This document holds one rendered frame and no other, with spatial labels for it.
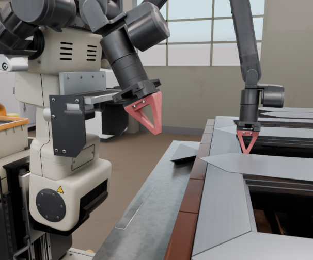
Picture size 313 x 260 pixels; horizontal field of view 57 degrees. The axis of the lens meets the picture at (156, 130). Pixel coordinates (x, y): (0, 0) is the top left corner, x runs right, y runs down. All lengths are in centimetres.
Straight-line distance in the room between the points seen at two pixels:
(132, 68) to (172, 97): 427
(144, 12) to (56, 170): 50
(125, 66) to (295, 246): 40
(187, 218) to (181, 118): 425
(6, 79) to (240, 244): 503
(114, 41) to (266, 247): 42
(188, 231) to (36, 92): 56
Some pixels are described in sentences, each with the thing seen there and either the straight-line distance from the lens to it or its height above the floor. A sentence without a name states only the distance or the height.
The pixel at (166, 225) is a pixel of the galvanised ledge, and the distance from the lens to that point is 85.
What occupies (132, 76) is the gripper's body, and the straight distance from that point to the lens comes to 54.
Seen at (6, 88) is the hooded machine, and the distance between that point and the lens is 534.
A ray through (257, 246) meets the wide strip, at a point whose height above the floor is 85.
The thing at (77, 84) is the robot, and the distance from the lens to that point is 83.
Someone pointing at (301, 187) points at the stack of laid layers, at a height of 83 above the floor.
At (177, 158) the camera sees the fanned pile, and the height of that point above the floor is 72.
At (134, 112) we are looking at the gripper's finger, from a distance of 55.
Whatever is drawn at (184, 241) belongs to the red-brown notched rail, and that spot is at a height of 83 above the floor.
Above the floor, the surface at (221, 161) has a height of 85.
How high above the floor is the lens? 112
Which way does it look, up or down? 12 degrees down
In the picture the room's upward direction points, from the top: straight up
